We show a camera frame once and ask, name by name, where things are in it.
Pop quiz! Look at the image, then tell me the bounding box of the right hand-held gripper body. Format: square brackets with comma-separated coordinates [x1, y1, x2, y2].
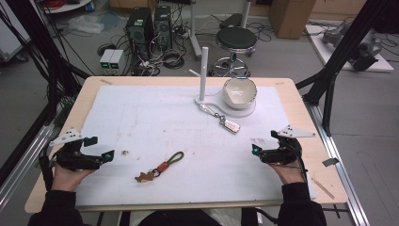
[260, 124, 316, 166]

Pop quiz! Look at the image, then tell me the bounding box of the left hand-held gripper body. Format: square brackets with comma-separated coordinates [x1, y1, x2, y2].
[48, 126, 104, 172]

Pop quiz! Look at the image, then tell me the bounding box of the silver keychain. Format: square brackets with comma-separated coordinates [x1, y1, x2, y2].
[198, 103, 242, 136]

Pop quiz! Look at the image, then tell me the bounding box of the brown bear keychain green loop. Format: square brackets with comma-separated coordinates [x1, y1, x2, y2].
[135, 151, 185, 184]

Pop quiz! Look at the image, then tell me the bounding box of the white stand with pole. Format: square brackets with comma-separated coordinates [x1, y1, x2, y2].
[188, 46, 257, 119]

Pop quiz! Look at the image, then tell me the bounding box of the person's right hand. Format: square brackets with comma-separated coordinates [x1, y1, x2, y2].
[269, 159, 308, 186]

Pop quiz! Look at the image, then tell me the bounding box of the person's left hand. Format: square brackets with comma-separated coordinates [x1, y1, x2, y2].
[51, 163, 95, 192]

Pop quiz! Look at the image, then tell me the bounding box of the grey tape piece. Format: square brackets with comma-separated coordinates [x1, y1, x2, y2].
[322, 157, 341, 168]

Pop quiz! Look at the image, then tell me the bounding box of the thin wooden stick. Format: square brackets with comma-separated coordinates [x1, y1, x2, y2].
[311, 176, 336, 201]

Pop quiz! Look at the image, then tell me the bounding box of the white bowl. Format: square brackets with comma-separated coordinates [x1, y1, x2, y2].
[221, 76, 258, 110]

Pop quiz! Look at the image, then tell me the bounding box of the white foam mat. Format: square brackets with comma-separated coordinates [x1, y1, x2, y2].
[74, 84, 316, 207]

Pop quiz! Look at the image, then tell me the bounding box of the black tape cross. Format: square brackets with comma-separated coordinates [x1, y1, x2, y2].
[321, 203, 350, 219]

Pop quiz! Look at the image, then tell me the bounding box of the grey bench power supply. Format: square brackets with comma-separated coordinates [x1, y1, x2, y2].
[108, 49, 125, 76]
[99, 48, 116, 75]

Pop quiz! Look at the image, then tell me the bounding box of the person's lap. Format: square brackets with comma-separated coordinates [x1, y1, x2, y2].
[117, 208, 279, 226]

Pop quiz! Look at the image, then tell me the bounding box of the black round stool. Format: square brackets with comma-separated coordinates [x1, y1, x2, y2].
[212, 25, 259, 78]

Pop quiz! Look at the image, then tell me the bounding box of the clear plastic bag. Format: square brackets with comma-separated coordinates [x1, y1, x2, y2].
[67, 14, 105, 35]

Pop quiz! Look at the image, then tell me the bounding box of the white board with grey device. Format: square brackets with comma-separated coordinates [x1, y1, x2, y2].
[304, 22, 395, 73]

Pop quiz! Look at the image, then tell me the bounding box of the brown cardboard box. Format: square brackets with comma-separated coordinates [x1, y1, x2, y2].
[268, 0, 317, 40]

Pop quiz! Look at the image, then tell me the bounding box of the large black computer tower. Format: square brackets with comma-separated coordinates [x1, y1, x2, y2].
[124, 7, 155, 62]

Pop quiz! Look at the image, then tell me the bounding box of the white metal stand leg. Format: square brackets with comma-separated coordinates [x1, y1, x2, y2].
[187, 0, 203, 60]

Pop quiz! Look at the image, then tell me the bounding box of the slim black computer tower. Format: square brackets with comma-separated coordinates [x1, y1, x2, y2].
[153, 5, 173, 52]

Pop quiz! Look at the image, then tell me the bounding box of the right hand-held gripper cable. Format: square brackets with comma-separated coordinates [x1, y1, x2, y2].
[293, 145, 311, 184]

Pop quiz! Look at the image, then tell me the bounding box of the hand-held gripper cable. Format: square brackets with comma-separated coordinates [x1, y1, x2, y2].
[293, 145, 311, 184]
[38, 146, 58, 192]

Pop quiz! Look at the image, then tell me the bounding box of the left hand-held gripper cable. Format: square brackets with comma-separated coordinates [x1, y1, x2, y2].
[38, 146, 58, 192]

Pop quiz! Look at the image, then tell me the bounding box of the aluminium rail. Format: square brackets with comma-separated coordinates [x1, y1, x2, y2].
[304, 103, 372, 226]
[0, 123, 55, 210]

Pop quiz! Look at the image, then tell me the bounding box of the black metal frame strut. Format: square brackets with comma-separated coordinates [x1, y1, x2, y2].
[0, 0, 92, 126]
[295, 0, 399, 137]

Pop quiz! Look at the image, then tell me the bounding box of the coiled black cable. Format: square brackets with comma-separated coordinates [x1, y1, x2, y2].
[162, 51, 185, 71]

